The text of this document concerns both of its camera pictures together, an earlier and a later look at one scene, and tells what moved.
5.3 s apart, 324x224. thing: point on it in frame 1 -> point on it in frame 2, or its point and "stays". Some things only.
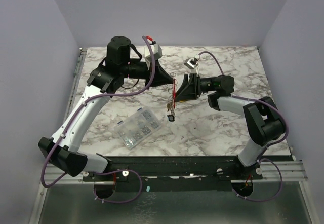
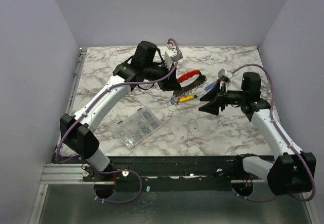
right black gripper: x=196 y=85 -> x=222 y=100
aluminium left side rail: x=83 y=51 stays
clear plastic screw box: x=136 y=126 stays
